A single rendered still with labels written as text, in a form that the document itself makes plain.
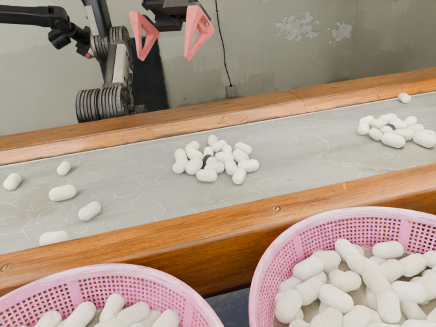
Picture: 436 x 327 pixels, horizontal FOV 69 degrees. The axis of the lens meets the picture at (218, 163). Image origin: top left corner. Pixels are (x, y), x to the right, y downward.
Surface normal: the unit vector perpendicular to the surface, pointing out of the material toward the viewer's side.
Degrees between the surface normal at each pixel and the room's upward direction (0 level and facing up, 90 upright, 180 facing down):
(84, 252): 0
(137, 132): 45
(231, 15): 90
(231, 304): 0
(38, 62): 90
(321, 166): 0
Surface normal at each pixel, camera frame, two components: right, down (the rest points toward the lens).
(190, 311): -0.71, 0.11
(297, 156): -0.09, -0.87
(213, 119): 0.09, -0.29
